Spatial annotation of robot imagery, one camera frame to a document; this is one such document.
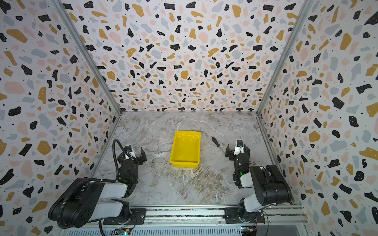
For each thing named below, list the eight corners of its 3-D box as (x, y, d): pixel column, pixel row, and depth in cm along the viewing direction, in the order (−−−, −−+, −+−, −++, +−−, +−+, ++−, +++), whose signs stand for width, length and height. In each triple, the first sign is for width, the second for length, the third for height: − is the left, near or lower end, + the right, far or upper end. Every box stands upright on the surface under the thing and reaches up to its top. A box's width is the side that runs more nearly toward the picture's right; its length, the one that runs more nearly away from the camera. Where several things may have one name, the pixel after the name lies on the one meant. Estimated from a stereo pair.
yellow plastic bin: (170, 168, 93) (169, 163, 87) (175, 135, 110) (173, 129, 104) (201, 168, 93) (201, 163, 87) (200, 136, 110) (200, 129, 104)
